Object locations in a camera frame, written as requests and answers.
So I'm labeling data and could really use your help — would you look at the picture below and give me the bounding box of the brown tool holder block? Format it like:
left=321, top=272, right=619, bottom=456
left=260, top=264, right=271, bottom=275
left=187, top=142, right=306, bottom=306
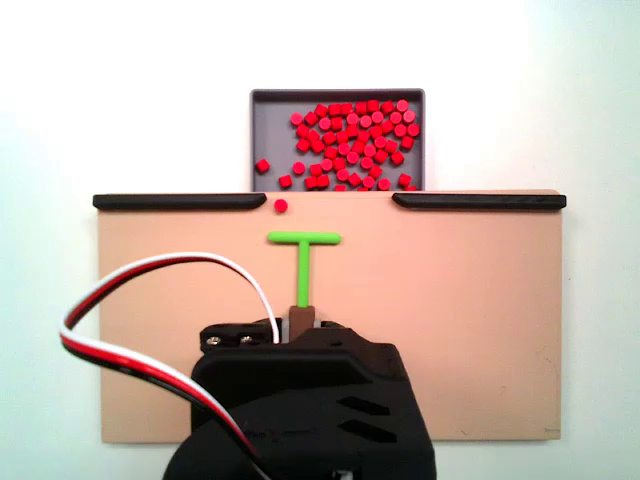
left=288, top=305, right=317, bottom=346

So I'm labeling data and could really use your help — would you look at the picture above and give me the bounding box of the green T-shaped pusher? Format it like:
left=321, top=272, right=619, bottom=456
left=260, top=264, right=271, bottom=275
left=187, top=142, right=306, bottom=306
left=267, top=230, right=343, bottom=309

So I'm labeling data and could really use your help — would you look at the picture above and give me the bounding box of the grey rectangular container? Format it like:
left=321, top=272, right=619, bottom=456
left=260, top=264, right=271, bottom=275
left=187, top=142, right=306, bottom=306
left=249, top=88, right=426, bottom=193

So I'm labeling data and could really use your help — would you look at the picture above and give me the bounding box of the beige flat board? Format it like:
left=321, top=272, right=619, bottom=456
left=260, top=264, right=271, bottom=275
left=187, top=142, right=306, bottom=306
left=93, top=188, right=565, bottom=445

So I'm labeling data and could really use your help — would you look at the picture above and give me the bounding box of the red white black servo cable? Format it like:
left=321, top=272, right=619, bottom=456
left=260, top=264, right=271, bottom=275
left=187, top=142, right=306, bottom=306
left=58, top=252, right=281, bottom=480

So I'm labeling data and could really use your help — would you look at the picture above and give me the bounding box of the black guide rail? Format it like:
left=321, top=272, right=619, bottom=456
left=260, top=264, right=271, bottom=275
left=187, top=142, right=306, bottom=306
left=92, top=193, right=268, bottom=212
left=391, top=192, right=568, bottom=213

